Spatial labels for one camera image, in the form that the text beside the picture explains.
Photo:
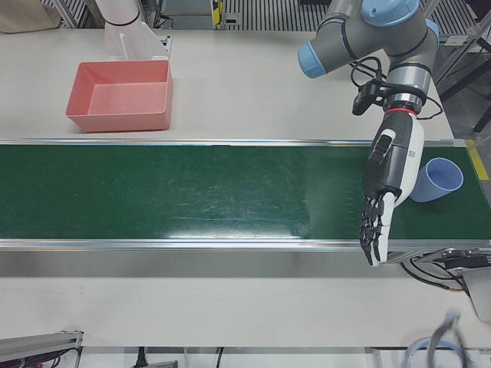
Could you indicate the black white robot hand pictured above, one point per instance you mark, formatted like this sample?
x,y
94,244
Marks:
x,y
395,161

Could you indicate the blue plastic cup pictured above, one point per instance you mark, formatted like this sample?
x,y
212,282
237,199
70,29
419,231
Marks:
x,y
441,176

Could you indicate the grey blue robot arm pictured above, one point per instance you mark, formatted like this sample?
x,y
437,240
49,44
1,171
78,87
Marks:
x,y
368,34

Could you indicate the pink plastic box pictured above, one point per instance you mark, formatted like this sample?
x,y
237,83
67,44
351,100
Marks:
x,y
115,99

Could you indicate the black tripod legs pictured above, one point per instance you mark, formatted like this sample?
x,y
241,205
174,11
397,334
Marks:
x,y
484,111

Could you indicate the black electronics board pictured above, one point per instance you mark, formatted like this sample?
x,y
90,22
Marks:
x,y
466,258

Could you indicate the grey metal plate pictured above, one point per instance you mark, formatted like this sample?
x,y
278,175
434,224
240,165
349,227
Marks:
x,y
481,291

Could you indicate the green conveyor belt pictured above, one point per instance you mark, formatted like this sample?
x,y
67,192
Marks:
x,y
192,191

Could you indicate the yellow black tool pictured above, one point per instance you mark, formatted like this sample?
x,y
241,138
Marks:
x,y
218,11

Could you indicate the translucent white mounting stand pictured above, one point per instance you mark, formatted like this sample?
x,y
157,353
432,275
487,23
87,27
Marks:
x,y
142,42

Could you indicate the beige bag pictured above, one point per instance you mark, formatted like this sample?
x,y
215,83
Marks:
x,y
23,15

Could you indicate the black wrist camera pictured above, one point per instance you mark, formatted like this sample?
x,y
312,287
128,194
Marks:
x,y
362,100

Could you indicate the white cylindrical post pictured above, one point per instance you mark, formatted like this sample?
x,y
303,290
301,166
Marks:
x,y
119,11

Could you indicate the aluminium frame profile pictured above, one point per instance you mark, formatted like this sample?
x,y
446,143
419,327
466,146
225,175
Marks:
x,y
34,343

